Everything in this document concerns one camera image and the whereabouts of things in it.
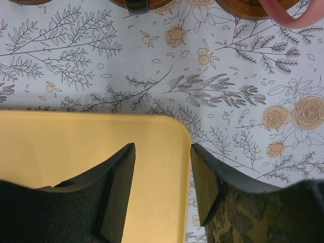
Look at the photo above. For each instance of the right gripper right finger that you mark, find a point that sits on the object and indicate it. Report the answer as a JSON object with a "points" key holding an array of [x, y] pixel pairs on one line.
{"points": [[234, 207]]}

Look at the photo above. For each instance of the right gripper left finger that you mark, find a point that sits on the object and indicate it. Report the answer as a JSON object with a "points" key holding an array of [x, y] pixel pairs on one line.
{"points": [[90, 207]]}

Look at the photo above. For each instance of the brown wooden coaster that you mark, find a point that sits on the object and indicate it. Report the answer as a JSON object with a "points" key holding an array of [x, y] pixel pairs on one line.
{"points": [[30, 2], [150, 4], [252, 10]]}

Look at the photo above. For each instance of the cream mug pink outside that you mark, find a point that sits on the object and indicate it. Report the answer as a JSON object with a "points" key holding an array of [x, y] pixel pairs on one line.
{"points": [[311, 15]]}

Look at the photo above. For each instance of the purple mug black handle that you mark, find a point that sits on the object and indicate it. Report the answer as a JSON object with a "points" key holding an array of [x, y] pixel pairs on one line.
{"points": [[137, 7]]}

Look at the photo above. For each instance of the yellow plastic tray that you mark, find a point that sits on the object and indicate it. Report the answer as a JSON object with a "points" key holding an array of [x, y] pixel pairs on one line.
{"points": [[42, 148]]}

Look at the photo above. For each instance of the floral tablecloth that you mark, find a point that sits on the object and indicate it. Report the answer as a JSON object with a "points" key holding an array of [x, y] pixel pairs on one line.
{"points": [[248, 92]]}

